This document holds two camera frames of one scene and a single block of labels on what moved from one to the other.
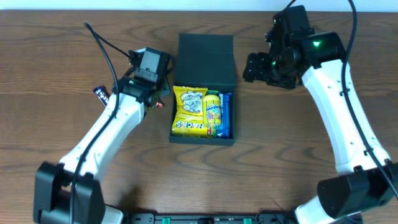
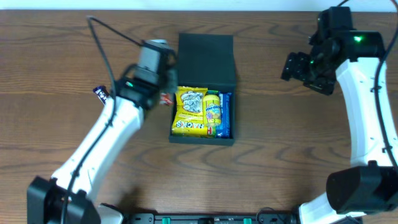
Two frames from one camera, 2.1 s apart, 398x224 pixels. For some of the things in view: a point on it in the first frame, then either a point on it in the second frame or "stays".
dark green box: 229,141 stays
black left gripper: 165,88 to 170,79
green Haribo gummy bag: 212,131 stays
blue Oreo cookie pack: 224,130 stays
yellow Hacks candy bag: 188,119 stays
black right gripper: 259,69 to 294,66
